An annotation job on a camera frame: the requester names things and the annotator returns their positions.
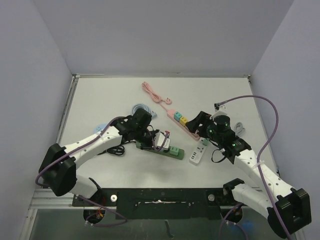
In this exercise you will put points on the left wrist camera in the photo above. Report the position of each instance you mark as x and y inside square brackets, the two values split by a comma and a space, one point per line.
[162, 140]

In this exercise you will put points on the green power strip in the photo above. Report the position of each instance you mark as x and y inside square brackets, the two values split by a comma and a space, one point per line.
[163, 153]

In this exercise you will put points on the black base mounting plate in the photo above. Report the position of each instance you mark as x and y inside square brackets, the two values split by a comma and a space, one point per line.
[161, 203]

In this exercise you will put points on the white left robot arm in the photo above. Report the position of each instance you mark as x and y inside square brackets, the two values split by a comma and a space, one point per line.
[60, 164]

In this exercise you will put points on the mint green charger plug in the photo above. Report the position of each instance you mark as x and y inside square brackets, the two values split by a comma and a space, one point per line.
[205, 142]

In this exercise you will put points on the white power strip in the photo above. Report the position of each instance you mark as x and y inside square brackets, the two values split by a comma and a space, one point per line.
[197, 153]

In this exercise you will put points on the teal USB charger plug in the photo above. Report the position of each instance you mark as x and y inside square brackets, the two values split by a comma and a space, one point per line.
[177, 116]

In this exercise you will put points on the pink power strip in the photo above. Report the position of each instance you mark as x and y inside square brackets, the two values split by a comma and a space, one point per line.
[170, 115]

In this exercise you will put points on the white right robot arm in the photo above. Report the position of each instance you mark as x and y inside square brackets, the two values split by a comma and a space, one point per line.
[286, 209]

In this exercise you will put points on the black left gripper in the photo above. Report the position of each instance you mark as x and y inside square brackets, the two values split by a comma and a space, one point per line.
[150, 145]

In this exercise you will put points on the round blue power socket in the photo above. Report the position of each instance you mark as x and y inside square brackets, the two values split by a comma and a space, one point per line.
[99, 128]

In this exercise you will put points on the yellow USB charger plug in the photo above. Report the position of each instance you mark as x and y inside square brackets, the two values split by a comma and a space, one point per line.
[183, 121]

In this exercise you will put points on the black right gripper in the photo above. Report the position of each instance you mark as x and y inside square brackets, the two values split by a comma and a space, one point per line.
[204, 122]

